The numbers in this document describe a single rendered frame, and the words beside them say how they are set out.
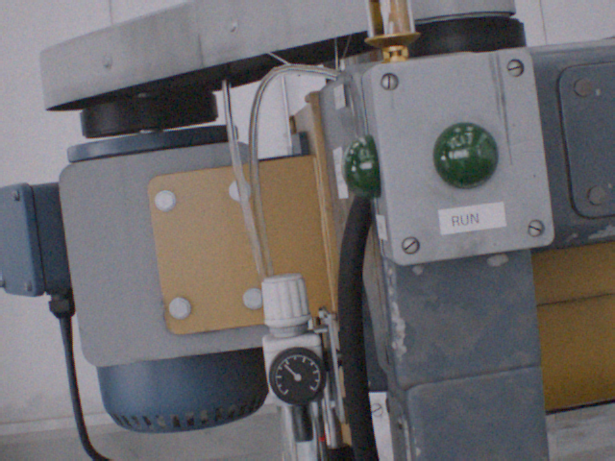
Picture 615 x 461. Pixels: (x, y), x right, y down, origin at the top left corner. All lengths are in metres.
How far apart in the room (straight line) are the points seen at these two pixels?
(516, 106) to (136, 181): 0.48
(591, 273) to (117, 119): 0.41
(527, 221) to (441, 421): 0.11
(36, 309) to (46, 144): 0.76
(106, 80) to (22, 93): 4.87
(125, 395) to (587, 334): 0.38
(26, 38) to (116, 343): 4.91
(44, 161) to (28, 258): 4.83
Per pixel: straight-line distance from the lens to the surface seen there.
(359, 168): 0.57
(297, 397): 0.81
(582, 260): 0.89
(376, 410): 0.82
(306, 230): 0.98
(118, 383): 1.06
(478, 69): 0.57
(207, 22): 0.88
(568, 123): 0.63
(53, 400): 5.92
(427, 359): 0.62
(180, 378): 1.03
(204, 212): 0.98
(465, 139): 0.55
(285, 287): 0.82
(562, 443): 0.81
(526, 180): 0.57
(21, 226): 1.01
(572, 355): 0.94
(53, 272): 1.01
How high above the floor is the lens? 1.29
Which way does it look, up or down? 3 degrees down
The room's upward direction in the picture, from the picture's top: 7 degrees counter-clockwise
